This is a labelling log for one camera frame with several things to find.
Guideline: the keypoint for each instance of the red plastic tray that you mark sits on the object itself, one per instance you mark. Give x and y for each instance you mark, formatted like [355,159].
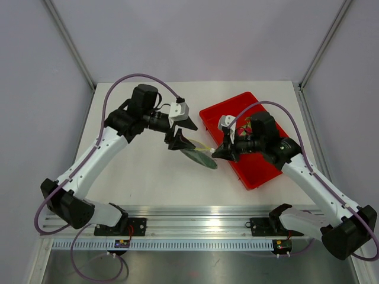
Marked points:
[252,169]

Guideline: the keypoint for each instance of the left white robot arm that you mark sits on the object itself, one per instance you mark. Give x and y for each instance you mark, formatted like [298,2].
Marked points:
[66,196]

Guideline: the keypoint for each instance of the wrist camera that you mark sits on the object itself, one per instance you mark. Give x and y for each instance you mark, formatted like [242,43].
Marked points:
[227,124]
[178,112]

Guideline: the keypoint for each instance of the right small circuit board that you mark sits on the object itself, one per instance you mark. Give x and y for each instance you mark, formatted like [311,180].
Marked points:
[283,245]

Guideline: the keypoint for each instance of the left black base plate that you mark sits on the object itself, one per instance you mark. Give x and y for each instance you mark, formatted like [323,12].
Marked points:
[136,227]

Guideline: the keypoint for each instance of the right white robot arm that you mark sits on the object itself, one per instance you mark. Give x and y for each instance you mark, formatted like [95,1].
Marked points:
[344,227]

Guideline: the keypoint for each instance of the pink dragon fruit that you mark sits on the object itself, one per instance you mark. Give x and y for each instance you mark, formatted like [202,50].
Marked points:
[244,129]

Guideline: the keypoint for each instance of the aluminium mounting rail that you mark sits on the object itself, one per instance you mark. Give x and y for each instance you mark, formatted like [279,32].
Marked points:
[197,222]

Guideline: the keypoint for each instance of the right aluminium frame post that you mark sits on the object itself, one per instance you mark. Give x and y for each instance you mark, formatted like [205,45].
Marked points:
[326,41]

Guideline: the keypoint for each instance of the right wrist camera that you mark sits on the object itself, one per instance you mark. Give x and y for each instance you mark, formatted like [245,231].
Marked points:
[227,124]

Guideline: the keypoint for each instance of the clear zip top bag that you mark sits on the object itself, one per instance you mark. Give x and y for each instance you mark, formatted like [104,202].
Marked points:
[200,145]

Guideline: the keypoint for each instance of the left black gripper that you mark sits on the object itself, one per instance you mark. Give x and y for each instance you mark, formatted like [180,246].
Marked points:
[179,141]

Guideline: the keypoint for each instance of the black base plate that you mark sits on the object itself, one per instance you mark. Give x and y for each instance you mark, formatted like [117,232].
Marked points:
[263,227]
[136,227]

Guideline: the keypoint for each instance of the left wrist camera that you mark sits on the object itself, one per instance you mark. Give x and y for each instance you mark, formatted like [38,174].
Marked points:
[178,112]

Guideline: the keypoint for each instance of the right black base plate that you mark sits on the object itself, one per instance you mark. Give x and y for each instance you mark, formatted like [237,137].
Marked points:
[263,227]

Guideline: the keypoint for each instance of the left small circuit board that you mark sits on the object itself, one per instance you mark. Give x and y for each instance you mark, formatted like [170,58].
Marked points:
[122,244]

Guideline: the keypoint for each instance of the small circuit board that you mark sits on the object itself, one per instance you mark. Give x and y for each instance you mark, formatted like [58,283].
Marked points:
[122,244]
[283,245]

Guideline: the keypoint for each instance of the white slotted cable duct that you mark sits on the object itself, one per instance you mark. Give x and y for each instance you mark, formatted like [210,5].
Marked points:
[167,245]

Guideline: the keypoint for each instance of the green cucumber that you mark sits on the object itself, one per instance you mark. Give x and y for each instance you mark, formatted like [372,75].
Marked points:
[202,157]

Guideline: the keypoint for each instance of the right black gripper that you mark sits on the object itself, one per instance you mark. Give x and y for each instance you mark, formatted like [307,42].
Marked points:
[230,151]

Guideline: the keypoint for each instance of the aluminium frame post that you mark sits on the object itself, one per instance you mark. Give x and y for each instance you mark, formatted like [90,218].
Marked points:
[326,41]
[60,25]

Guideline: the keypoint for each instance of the left aluminium frame post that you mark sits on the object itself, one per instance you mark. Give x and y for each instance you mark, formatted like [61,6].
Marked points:
[60,25]

